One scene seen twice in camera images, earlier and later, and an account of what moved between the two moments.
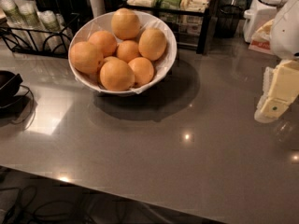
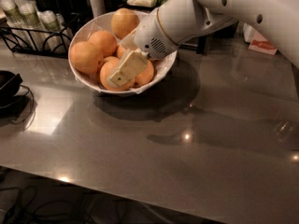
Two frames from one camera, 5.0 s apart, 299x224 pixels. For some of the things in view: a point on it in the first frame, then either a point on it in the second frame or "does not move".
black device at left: [17, 104] does not move
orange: [86, 57] does not move
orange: [143, 70] does not move
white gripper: [286, 32] → [151, 36]
